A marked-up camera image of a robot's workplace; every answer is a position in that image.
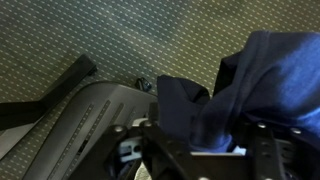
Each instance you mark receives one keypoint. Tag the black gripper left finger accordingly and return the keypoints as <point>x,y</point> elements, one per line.
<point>119,151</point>

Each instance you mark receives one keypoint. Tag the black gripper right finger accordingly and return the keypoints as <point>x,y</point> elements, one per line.
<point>282,153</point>

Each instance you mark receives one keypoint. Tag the blue t-shirt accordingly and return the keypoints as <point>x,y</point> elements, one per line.
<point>274,78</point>

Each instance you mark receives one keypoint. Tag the black office chair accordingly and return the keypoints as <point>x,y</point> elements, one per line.
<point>45,139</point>

